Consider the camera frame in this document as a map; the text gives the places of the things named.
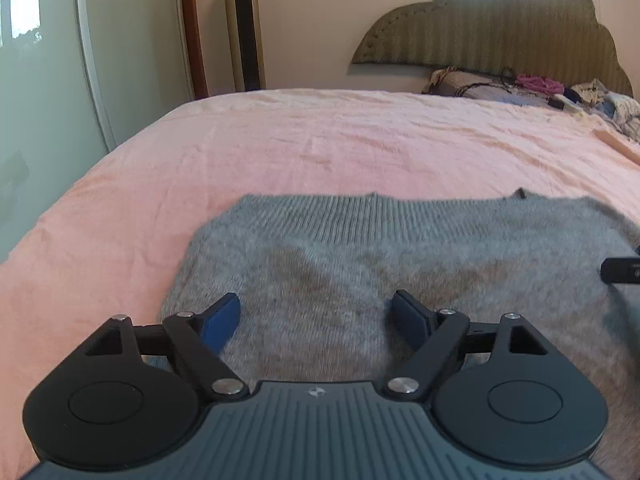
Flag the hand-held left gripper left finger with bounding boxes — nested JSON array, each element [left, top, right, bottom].
[[82, 292, 248, 402]]

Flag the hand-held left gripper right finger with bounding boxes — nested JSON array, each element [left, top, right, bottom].
[[382, 289, 548, 402]]

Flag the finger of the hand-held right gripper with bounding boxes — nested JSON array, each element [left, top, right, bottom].
[[600, 257, 640, 284]]

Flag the grey knit sweater navy sleeves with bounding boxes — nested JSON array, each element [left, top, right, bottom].
[[159, 188, 640, 467]]

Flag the pile of clothes and pillows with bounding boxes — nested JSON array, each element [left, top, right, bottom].
[[570, 78, 640, 137]]

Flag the pink bed sheet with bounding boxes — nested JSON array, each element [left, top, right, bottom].
[[0, 89, 640, 480]]

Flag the magenta garment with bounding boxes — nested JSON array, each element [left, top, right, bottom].
[[515, 74, 564, 95]]

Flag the grey blue folded cloth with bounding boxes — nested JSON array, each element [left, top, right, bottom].
[[464, 85, 552, 109]]

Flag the beige patterned cloth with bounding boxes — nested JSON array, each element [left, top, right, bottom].
[[422, 67, 502, 96]]

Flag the olive padded headboard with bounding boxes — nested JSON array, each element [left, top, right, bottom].
[[351, 0, 634, 97]]

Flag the white glossy wardrobe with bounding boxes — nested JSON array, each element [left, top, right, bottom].
[[0, 0, 196, 264]]

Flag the gold tower heater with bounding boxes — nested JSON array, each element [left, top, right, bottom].
[[222, 0, 266, 92]]

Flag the brown wooden door frame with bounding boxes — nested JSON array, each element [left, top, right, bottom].
[[178, 0, 209, 100]]

